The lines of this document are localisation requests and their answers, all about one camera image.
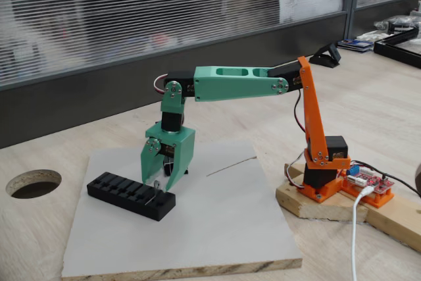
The green printed gripper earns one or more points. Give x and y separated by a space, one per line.
183 149

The small metal clip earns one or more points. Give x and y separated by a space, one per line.
157 185

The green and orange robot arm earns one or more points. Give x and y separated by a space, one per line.
230 83

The black slotted rack block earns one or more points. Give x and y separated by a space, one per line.
131 206

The grey painted wooden board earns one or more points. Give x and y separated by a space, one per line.
213 228

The light wooden base block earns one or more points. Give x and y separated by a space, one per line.
315 210

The black angled stand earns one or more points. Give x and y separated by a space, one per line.
324 59

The red controller board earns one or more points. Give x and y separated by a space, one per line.
378 184

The blue printed cards stack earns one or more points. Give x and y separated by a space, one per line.
355 45

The white paper pile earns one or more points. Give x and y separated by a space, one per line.
370 35

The dark grey round object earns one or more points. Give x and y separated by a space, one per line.
418 179

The grey parts pile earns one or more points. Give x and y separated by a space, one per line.
399 24

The black rectangular frame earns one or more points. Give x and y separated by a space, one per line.
394 49

